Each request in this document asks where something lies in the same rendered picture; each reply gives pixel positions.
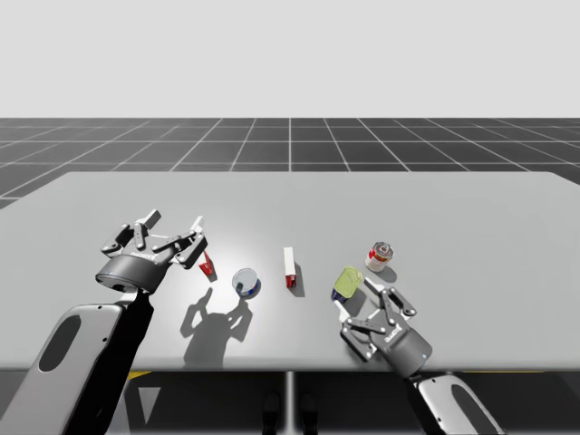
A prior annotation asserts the red and white can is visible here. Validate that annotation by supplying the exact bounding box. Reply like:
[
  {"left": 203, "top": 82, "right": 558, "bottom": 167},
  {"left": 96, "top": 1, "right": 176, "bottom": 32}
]
[{"left": 364, "top": 241, "right": 394, "bottom": 273}]

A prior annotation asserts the red and white carton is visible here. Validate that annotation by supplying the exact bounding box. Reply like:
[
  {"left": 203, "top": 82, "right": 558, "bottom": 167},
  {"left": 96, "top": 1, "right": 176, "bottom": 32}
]
[{"left": 283, "top": 246, "right": 298, "bottom": 289}]

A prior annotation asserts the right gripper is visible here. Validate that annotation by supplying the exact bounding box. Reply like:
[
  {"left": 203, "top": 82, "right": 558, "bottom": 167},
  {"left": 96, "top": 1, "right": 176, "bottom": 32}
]
[{"left": 333, "top": 276, "right": 433, "bottom": 378}]

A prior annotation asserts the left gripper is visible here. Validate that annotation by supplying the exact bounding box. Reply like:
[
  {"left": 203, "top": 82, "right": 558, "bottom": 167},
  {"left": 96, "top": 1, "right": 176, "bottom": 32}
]
[{"left": 94, "top": 208, "right": 208, "bottom": 295}]

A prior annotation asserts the blue flat can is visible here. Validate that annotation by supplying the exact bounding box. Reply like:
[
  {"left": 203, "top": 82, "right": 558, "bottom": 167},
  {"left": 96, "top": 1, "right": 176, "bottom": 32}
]
[{"left": 231, "top": 267, "right": 262, "bottom": 297}]

